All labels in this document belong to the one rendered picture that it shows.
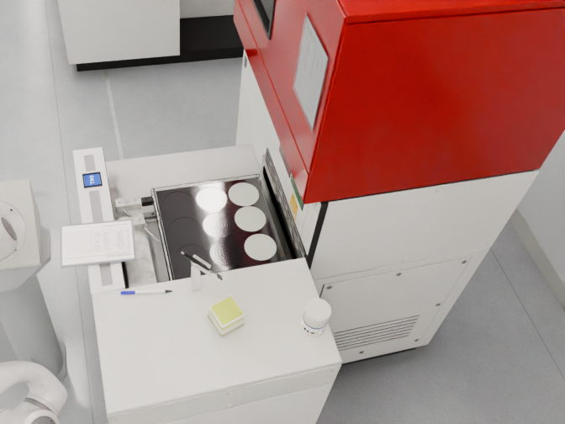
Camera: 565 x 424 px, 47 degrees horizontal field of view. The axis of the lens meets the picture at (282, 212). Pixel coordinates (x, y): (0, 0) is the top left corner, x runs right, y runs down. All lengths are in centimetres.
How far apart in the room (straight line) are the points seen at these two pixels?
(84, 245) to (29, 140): 173
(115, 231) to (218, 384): 56
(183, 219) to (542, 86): 111
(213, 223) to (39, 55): 229
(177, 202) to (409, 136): 82
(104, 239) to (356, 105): 87
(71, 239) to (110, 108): 185
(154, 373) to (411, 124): 90
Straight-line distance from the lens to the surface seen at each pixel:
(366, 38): 139
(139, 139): 357
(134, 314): 183
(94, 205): 207
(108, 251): 194
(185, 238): 204
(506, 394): 308
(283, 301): 186
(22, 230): 210
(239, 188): 217
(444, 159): 181
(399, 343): 281
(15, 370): 140
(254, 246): 204
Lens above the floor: 256
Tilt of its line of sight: 51 degrees down
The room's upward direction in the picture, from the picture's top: 11 degrees clockwise
